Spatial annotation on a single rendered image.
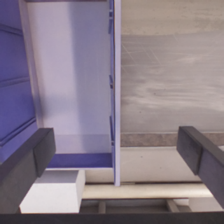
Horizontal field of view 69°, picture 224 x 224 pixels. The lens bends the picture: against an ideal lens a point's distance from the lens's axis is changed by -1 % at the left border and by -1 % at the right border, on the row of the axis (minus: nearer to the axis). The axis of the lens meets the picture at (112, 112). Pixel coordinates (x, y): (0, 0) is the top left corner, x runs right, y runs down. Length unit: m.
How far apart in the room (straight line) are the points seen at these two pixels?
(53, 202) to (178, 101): 0.34
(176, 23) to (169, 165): 0.33
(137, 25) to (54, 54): 0.18
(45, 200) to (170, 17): 0.44
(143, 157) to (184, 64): 0.24
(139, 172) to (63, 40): 0.36
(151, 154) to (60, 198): 0.23
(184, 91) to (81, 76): 0.23
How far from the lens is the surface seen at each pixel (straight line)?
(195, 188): 0.50
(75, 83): 0.37
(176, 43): 0.39
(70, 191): 0.37
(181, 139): 0.17
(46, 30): 0.39
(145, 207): 0.49
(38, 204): 0.41
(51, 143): 0.16
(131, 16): 0.37
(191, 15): 0.40
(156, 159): 0.45
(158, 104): 0.39
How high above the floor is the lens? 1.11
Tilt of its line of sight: 73 degrees down
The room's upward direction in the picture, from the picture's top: 179 degrees clockwise
